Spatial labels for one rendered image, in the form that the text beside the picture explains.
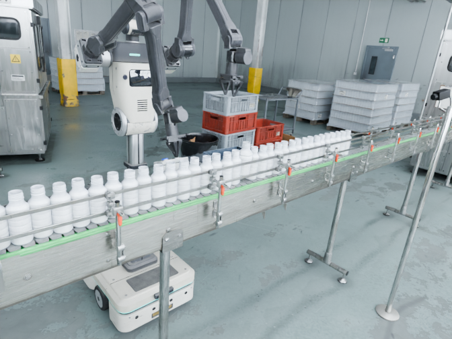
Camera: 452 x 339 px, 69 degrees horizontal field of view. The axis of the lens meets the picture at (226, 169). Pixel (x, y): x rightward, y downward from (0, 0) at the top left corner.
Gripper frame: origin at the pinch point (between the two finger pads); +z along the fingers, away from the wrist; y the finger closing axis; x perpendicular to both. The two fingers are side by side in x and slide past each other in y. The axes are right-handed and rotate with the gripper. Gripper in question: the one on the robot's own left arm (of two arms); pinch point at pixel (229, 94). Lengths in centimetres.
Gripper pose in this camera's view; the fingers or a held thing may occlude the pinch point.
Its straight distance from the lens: 163.9
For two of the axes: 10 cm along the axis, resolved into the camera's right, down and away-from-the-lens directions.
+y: -6.6, -3.0, 6.9
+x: -7.5, 1.7, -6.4
